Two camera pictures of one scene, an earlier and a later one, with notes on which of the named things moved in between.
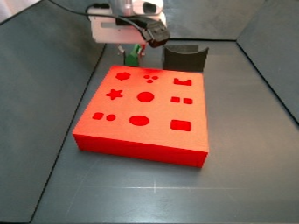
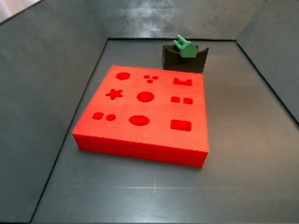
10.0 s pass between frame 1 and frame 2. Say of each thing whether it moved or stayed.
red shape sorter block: stayed
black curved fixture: stayed
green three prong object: moved
